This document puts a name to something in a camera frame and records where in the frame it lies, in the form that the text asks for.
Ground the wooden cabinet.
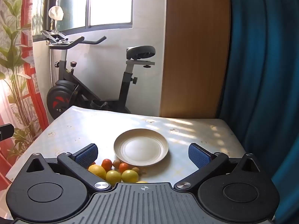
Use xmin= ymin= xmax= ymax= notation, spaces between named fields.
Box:
xmin=160 ymin=0 xmax=230 ymax=119

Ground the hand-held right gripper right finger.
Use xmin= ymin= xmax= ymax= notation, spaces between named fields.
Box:
xmin=174 ymin=143 xmax=261 ymax=190

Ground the large yellow citrus fruit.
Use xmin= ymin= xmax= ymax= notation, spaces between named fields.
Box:
xmin=88 ymin=164 xmax=107 ymax=179

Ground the black exercise bike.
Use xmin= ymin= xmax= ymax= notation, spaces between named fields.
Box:
xmin=41 ymin=29 xmax=156 ymax=119

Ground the yellow-green citrus fruit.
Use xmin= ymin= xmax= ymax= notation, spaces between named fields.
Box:
xmin=121 ymin=169 xmax=139 ymax=183

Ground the yellow lemon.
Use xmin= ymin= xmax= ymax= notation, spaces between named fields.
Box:
xmin=106 ymin=170 xmax=122 ymax=187

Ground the plant printed curtain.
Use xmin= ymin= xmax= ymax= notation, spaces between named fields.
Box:
xmin=0 ymin=0 xmax=49 ymax=180

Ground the white cloth bundle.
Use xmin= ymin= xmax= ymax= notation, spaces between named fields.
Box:
xmin=48 ymin=6 xmax=64 ymax=21

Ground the cream round plate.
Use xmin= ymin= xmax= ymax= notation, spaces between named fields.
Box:
xmin=113 ymin=128 xmax=169 ymax=167

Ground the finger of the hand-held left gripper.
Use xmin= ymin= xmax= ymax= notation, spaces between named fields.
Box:
xmin=0 ymin=124 xmax=14 ymax=142

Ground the window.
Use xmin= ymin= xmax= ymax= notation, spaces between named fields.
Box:
xmin=33 ymin=0 xmax=134 ymax=36

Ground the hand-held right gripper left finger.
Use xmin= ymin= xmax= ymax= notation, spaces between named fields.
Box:
xmin=25 ymin=143 xmax=112 ymax=193

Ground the blue curtain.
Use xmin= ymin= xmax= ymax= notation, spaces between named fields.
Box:
xmin=216 ymin=0 xmax=299 ymax=224

